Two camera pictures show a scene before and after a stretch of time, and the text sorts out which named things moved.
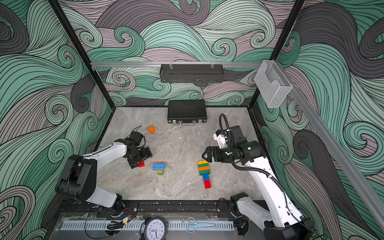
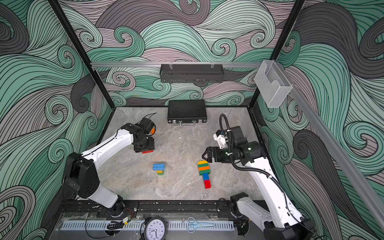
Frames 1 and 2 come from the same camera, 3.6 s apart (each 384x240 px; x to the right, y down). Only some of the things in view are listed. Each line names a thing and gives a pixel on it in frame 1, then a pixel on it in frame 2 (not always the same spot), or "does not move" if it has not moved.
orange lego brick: [204, 168] does not move
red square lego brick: [207, 184] does not move
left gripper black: [146, 155] → [151, 147]
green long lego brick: [201, 172] does not move
